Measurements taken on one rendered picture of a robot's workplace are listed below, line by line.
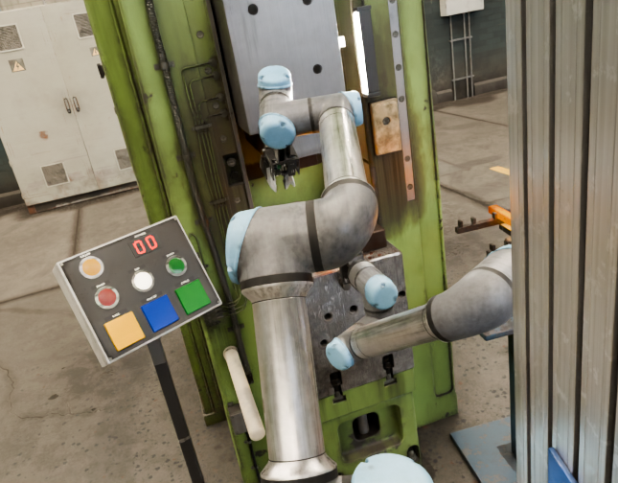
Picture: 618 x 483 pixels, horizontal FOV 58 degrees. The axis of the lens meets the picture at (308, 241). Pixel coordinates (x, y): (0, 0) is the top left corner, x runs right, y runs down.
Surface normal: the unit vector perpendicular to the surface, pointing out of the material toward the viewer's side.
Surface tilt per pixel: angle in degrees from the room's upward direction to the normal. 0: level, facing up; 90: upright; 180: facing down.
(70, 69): 90
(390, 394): 90
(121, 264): 60
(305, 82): 90
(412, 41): 90
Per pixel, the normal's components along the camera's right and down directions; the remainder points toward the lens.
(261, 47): 0.29, 0.33
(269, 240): -0.09, -0.16
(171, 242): 0.49, -0.29
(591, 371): -0.98, 0.18
